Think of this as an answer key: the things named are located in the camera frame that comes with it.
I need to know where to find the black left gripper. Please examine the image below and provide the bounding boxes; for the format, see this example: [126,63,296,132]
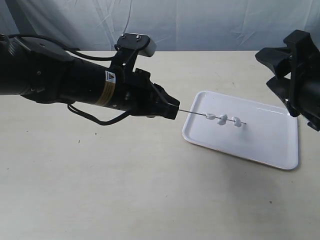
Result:
[115,67,180,119]

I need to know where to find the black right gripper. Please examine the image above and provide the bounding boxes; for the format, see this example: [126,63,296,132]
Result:
[255,30,320,131]

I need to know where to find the thin metal skewer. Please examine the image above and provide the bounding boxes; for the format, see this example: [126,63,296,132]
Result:
[179,109,247,128]

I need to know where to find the white cotton piece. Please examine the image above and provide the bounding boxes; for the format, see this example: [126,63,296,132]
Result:
[231,116,242,128]
[217,114,228,126]
[204,112,216,120]

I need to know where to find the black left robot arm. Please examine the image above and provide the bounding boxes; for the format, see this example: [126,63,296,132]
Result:
[0,33,180,126]

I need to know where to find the white plastic tray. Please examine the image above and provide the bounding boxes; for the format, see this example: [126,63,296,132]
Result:
[182,90,300,170]

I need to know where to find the white backdrop curtain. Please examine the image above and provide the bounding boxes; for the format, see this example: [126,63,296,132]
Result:
[0,0,320,51]

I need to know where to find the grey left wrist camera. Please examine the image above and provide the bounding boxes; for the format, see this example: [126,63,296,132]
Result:
[116,33,157,58]

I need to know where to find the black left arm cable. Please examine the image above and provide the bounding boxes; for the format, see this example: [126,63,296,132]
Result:
[67,34,136,126]

